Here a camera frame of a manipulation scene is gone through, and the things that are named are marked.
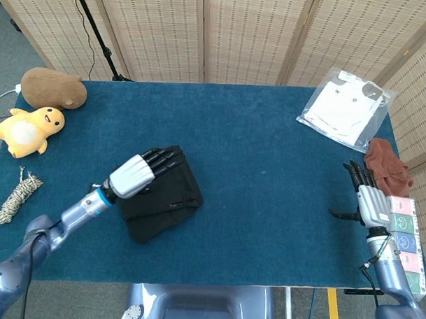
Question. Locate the yellow plush toy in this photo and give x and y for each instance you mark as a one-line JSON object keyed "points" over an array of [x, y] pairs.
{"points": [[25, 132]]}

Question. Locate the blue table cloth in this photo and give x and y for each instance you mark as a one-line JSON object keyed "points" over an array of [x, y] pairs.
{"points": [[249, 220]]}

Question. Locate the pink tissue pack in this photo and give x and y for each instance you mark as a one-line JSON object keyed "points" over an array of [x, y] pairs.
{"points": [[410, 261], [404, 206]]}

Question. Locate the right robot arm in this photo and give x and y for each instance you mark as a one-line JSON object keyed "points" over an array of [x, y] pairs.
{"points": [[390, 281]]}

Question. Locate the white table leg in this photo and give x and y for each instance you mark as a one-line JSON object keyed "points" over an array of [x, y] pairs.
{"points": [[288, 302]]}

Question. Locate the green tissue pack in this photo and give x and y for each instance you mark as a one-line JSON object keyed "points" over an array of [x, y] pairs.
{"points": [[413, 282], [405, 224]]}

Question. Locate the blue robot torso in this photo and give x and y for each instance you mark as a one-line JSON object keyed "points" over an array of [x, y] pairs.
{"points": [[201, 306]]}

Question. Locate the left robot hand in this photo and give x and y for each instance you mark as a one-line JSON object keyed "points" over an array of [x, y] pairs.
{"points": [[133, 177]]}

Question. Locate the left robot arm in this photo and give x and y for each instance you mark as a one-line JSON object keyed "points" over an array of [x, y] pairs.
{"points": [[38, 244]]}

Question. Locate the black trousers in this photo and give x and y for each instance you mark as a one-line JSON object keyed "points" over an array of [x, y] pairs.
{"points": [[169, 200]]}

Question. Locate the white garment in plastic bag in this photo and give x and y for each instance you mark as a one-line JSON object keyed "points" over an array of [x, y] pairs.
{"points": [[344, 108]]}

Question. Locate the brown capybara plush toy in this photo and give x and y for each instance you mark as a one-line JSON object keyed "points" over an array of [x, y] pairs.
{"points": [[51, 87]]}

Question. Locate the rust brown cloth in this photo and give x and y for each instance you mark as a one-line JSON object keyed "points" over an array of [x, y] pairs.
{"points": [[391, 165]]}

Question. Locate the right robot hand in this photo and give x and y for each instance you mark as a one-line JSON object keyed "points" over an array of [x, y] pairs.
{"points": [[374, 207]]}

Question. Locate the black tripod stand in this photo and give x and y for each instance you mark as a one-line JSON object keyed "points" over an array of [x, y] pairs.
{"points": [[98, 33]]}

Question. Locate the blue tissue pack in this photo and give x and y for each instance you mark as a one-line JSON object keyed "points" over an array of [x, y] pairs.
{"points": [[407, 242]]}

